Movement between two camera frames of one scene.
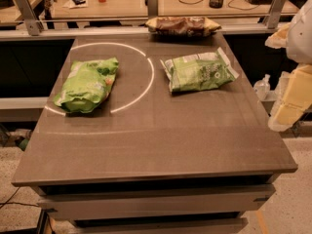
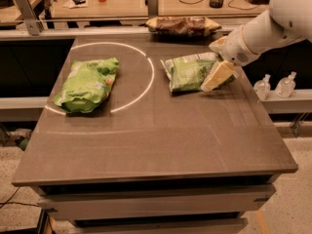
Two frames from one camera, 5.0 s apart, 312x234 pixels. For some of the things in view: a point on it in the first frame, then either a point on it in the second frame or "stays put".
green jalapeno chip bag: (199, 72) stays put
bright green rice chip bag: (88, 84) stays put
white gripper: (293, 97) -> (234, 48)
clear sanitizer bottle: (261, 87) stays put
